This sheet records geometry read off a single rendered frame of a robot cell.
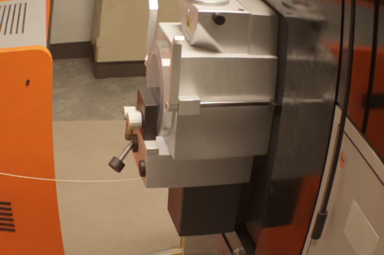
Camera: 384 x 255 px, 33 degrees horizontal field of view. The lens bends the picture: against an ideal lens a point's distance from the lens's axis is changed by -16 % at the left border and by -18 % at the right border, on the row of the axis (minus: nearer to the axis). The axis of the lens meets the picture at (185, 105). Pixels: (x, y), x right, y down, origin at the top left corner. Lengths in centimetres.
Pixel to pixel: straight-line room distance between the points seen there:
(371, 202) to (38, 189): 76
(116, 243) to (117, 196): 19
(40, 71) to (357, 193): 66
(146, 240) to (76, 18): 298
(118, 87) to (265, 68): 324
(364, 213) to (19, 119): 71
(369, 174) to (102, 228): 97
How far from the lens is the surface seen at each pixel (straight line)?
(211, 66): 66
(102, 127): 179
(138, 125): 70
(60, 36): 426
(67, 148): 168
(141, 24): 391
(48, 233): 118
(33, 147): 109
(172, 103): 65
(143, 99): 70
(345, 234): 50
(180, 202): 74
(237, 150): 70
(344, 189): 51
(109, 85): 392
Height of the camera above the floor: 147
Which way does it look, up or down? 23 degrees down
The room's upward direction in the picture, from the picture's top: 4 degrees clockwise
